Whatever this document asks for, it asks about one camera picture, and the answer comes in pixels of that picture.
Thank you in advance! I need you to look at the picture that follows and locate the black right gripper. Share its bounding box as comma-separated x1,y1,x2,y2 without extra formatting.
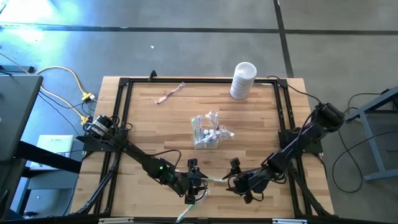
222,157,274,205

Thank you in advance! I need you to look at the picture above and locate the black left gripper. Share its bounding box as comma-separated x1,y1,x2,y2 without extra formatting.
170,159,210,205

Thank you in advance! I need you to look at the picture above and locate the green toothbrush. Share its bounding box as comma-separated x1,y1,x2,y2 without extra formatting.
190,117,200,147
205,175,228,184
217,129,236,139
175,194,211,224
194,138,220,150

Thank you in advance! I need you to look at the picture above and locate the dark purple toothbrush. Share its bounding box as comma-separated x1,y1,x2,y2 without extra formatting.
214,118,226,134

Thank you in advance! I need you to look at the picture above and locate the clear acrylic organizer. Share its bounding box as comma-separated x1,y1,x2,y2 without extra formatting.
190,109,236,151

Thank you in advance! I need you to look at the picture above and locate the white cylindrical wipes canister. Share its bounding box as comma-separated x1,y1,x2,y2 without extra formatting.
229,61,258,101

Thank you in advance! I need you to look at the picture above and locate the grey metal table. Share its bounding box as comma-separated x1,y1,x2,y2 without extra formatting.
343,85,398,183

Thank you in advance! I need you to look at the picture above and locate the white cardboard box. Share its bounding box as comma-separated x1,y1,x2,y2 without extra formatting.
30,134,75,171

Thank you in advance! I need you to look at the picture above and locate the dark grey desk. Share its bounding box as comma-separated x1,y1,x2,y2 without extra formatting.
0,73,82,220

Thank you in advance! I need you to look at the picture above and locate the silver aluminium bracket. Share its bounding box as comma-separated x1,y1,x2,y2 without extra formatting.
98,217,135,224
272,218,308,224

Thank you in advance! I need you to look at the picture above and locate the black aluminium table frame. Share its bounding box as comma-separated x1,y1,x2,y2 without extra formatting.
71,77,335,218

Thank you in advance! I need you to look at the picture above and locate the black floor cable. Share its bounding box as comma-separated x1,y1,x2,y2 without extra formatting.
331,129,398,194

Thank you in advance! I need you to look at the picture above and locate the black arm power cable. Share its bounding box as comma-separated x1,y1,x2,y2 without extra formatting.
267,75,324,105

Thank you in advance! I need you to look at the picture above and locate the yellow cable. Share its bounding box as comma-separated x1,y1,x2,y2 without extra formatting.
0,52,96,125

